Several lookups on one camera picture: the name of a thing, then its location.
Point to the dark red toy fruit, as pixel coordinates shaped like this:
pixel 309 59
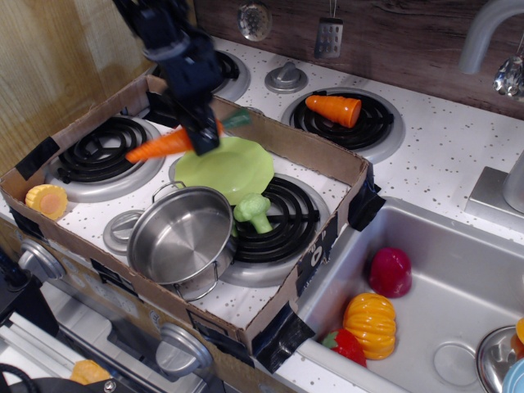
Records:
pixel 390 273

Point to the front left black burner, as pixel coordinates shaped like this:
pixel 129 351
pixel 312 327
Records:
pixel 95 168

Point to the silver metal sink basin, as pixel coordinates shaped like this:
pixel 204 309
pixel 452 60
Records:
pixel 466 284

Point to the green toy broccoli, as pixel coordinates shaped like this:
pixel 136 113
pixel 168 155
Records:
pixel 253 208

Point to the orange toy pumpkin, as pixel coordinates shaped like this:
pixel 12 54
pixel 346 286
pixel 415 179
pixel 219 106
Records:
pixel 371 319

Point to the back right black burner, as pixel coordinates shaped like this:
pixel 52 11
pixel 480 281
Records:
pixel 362 122

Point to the brown cardboard fence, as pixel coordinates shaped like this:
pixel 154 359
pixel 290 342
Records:
pixel 275 332

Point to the silver hanging ladle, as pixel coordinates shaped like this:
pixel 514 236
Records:
pixel 508 80

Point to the silver stove knob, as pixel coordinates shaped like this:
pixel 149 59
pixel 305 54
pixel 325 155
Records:
pixel 118 231
pixel 286 79

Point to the orange toy carrot green top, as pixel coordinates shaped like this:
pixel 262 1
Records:
pixel 178 141

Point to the yellow toy corn piece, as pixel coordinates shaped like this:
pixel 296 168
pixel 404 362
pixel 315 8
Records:
pixel 48 199

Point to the front right black burner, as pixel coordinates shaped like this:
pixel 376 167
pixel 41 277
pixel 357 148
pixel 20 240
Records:
pixel 296 214

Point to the red toy strawberry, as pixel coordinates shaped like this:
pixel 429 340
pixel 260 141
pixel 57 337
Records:
pixel 344 343

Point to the light green plastic plate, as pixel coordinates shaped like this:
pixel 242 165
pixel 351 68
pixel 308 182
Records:
pixel 236 168

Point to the stainless steel pot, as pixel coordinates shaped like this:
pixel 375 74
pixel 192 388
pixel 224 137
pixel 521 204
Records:
pixel 184 241

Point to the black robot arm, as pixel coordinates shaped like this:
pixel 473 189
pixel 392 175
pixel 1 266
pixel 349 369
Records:
pixel 139 15

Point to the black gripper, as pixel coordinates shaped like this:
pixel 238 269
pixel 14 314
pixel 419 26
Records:
pixel 199 120

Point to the silver oven knob left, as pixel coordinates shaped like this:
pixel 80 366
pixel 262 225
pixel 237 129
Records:
pixel 39 261

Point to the silver stove knob back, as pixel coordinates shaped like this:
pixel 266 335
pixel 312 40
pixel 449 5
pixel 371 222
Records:
pixel 286 79

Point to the silver oven knob right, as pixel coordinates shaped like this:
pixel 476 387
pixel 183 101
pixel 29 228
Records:
pixel 179 353

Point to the yellow toy food piece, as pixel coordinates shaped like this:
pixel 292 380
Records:
pixel 86 372

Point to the silver oven knob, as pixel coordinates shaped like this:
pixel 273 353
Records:
pixel 39 261
pixel 179 353

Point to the back left black burner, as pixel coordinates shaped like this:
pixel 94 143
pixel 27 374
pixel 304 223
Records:
pixel 231 73

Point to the silver faucet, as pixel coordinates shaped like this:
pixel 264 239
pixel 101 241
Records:
pixel 477 41

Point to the orange toy carrot cone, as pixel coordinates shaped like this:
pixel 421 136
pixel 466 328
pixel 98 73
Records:
pixel 344 111

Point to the silver hanging spatula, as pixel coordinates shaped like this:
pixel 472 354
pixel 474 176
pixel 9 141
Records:
pixel 329 35

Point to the black burner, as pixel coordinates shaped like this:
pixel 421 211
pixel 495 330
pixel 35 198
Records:
pixel 231 73
pixel 95 168
pixel 362 122
pixel 296 214

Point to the silver metal bowl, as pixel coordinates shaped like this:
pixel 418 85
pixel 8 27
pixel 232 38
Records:
pixel 497 352

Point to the light blue plate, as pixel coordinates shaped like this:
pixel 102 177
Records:
pixel 514 379

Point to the silver stove knob front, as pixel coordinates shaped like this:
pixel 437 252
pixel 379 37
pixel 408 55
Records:
pixel 118 231

